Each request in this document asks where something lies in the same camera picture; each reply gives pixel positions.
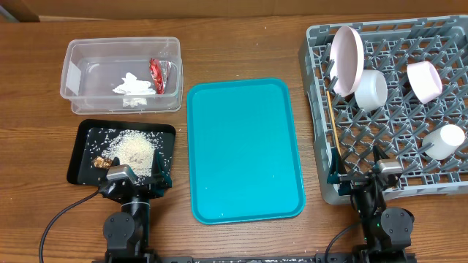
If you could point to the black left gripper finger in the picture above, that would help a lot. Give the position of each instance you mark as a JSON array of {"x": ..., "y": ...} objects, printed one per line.
[
  {"x": 115, "y": 162},
  {"x": 158, "y": 171}
]

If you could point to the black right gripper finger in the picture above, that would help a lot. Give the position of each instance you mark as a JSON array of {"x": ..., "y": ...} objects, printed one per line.
[
  {"x": 378, "y": 153},
  {"x": 337, "y": 169}
]

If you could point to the brown food scrap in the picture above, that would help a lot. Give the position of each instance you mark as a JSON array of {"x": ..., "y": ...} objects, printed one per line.
[{"x": 102, "y": 162}]

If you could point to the cooked white rice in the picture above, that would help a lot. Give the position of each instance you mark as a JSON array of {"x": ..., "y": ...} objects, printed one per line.
[{"x": 132, "y": 147}]

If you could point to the wooden chopstick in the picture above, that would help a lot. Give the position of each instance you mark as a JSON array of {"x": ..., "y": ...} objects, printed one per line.
[{"x": 333, "y": 123}]

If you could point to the grey bowl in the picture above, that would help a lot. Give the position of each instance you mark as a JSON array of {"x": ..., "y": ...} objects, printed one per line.
[{"x": 372, "y": 91}]

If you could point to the white paper cup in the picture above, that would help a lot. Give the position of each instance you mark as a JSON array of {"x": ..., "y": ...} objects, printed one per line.
[{"x": 444, "y": 140}]

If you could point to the white napkin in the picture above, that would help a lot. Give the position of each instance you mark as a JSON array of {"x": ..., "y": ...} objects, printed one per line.
[{"x": 138, "y": 89}]

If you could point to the pink round plate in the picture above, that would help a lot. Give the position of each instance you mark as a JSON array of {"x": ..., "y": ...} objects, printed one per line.
[{"x": 348, "y": 57}]

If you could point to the red snack wrapper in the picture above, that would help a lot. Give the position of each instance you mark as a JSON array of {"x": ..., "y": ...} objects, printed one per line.
[{"x": 160, "y": 71}]

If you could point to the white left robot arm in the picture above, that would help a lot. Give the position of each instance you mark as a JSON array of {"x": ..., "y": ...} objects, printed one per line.
[{"x": 127, "y": 231}]

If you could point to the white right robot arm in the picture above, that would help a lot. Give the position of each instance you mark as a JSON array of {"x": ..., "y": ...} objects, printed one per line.
[{"x": 386, "y": 230}]

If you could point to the black waste tray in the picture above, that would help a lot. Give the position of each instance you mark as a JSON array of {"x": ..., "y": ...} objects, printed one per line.
[{"x": 74, "y": 173}]

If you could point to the clear plastic waste bin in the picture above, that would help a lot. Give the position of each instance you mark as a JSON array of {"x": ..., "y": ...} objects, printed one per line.
[{"x": 94, "y": 67}]

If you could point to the grey dishwasher rack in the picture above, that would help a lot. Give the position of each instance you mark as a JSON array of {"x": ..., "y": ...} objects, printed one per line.
[{"x": 400, "y": 125}]

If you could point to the teal serving tray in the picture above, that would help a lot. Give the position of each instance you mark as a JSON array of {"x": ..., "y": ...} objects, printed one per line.
[{"x": 244, "y": 162}]

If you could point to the black mounting rail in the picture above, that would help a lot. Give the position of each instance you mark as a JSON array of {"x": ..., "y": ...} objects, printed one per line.
[{"x": 317, "y": 258}]

